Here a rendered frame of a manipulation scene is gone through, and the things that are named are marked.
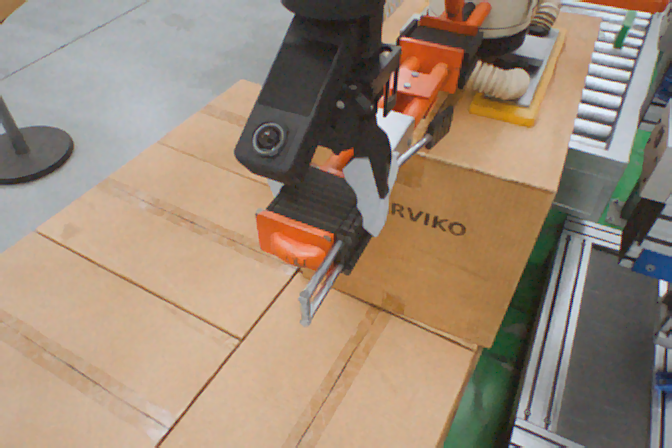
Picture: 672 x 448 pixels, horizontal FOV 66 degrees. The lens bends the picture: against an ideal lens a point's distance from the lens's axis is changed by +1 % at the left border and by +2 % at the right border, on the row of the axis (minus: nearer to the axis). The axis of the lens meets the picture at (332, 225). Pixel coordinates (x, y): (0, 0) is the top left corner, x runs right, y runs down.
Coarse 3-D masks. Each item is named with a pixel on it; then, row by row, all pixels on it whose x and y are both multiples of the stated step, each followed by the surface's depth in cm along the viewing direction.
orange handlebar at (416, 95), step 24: (576, 0) 83; (600, 0) 82; (624, 0) 80; (648, 0) 79; (480, 24) 75; (408, 72) 63; (432, 72) 64; (408, 96) 64; (432, 96) 61; (336, 168) 51; (288, 240) 44; (288, 264) 44; (312, 264) 43
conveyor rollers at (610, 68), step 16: (608, 16) 201; (624, 16) 200; (640, 16) 203; (608, 32) 195; (640, 32) 191; (608, 48) 183; (624, 48) 181; (592, 64) 173; (608, 64) 177; (624, 64) 175; (592, 80) 167; (608, 80) 172; (624, 80) 169; (592, 96) 160; (608, 96) 159; (592, 112) 154; (608, 112) 153; (576, 128) 150; (592, 128) 148; (608, 128) 147; (592, 144) 142
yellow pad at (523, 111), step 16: (528, 32) 93; (544, 32) 92; (560, 32) 98; (560, 48) 94; (496, 64) 89; (512, 64) 84; (528, 64) 83; (544, 64) 88; (544, 80) 86; (480, 96) 82; (528, 96) 81; (480, 112) 81; (496, 112) 80; (512, 112) 79; (528, 112) 79
